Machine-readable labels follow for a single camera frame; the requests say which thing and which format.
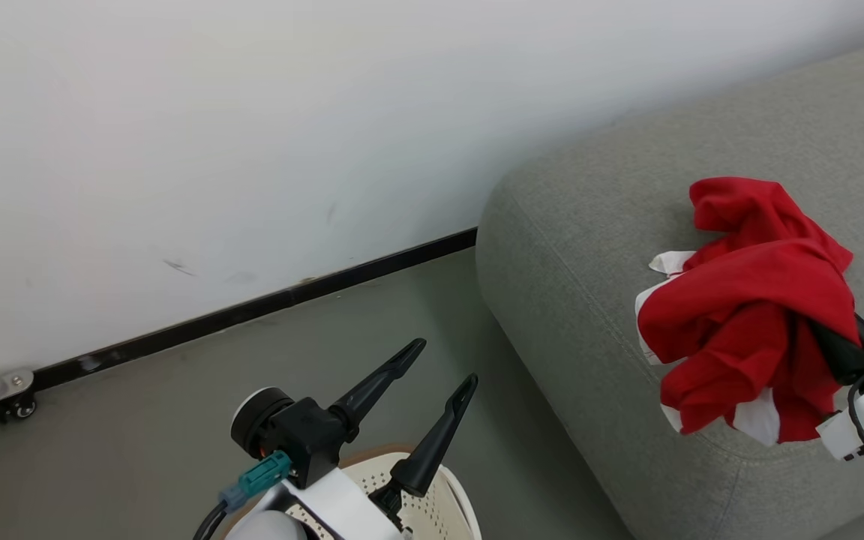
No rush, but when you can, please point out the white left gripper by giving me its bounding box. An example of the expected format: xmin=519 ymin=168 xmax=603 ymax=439
xmin=230 ymin=338 xmax=479 ymax=540

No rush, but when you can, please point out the white perforated laundry basket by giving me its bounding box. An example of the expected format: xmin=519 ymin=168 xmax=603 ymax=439
xmin=223 ymin=443 xmax=482 ymax=540

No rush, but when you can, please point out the black skirting board strip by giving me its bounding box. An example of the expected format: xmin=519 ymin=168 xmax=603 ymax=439
xmin=30 ymin=227 xmax=479 ymax=392

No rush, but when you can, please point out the grey fabric sofa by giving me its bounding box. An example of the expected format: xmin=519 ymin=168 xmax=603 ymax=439
xmin=475 ymin=34 xmax=864 ymax=540

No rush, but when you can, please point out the red and white garment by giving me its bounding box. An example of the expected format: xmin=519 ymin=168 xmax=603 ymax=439
xmin=635 ymin=177 xmax=864 ymax=446

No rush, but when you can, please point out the black cable with teal plug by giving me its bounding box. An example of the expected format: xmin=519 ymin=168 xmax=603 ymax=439
xmin=192 ymin=450 xmax=293 ymax=540

